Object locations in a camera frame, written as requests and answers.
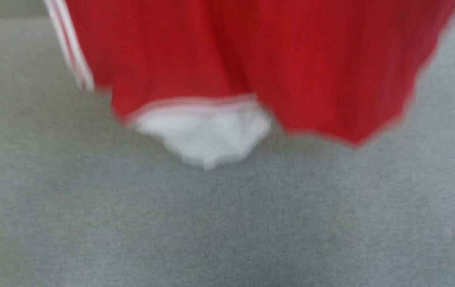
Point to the grey fabric sofa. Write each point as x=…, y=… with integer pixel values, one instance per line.
x=211, y=223

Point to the red garment with white stripes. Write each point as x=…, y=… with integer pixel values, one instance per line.
x=275, y=56

